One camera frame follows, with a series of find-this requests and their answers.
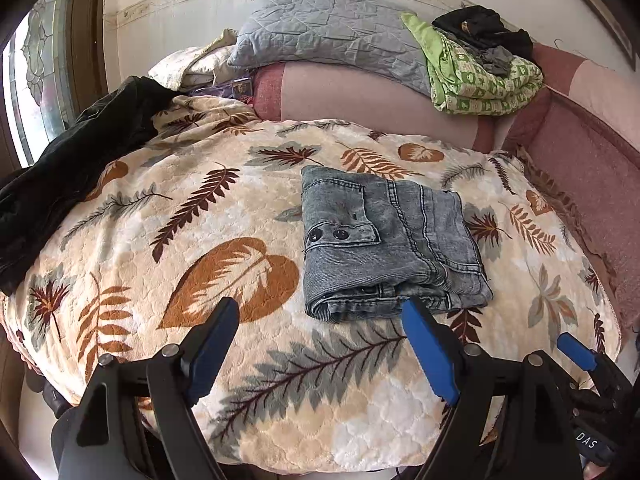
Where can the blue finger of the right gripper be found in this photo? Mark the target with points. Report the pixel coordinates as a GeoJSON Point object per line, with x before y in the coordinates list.
{"type": "Point", "coordinates": [609, 380]}

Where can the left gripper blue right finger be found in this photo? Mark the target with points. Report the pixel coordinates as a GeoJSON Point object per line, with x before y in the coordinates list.
{"type": "Point", "coordinates": [467, 378]}

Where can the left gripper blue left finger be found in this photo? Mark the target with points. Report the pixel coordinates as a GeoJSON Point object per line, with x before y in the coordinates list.
{"type": "Point", "coordinates": [180, 375]}

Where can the grey denim pants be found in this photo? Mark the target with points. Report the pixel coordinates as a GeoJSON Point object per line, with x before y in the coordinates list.
{"type": "Point", "coordinates": [370, 244]}

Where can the black clothing pile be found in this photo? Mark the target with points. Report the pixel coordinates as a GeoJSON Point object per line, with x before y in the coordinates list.
{"type": "Point", "coordinates": [481, 33]}

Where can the brown fringed sofa cover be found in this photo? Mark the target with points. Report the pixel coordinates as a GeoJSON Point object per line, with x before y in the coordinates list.
{"type": "Point", "coordinates": [565, 207]}

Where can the black jacket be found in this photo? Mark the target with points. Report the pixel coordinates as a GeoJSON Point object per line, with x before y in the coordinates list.
{"type": "Point", "coordinates": [37, 199]}

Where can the purple patterned item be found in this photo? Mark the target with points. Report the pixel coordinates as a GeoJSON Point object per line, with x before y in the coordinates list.
{"type": "Point", "coordinates": [240, 89]}

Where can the green patterned folded cloth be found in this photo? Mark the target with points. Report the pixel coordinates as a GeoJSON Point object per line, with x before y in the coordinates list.
{"type": "Point", "coordinates": [461, 86]}

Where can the cream cloth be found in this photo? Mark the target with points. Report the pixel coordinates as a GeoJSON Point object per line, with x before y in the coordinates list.
{"type": "Point", "coordinates": [198, 66]}

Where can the stained glass window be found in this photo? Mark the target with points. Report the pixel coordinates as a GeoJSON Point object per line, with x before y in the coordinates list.
{"type": "Point", "coordinates": [36, 82]}

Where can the grey quilted pillow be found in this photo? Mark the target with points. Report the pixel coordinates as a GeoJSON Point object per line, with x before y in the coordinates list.
{"type": "Point", "coordinates": [365, 34]}

